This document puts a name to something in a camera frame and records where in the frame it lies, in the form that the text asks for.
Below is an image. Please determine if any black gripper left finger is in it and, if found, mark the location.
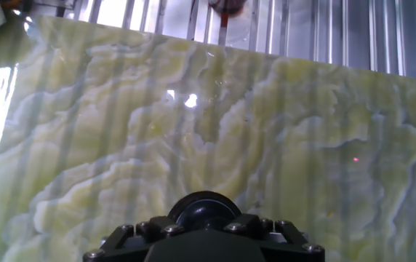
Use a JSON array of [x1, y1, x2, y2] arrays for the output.
[[82, 215, 185, 262]]

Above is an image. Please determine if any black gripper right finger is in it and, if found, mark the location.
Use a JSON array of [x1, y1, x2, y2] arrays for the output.
[[224, 213, 326, 262]]

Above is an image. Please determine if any green marble pattern mat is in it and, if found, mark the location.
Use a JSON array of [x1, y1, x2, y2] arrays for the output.
[[0, 13, 416, 262]]

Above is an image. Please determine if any small glass with brown liquid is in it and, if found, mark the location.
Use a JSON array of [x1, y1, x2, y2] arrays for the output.
[[207, 0, 249, 18]]

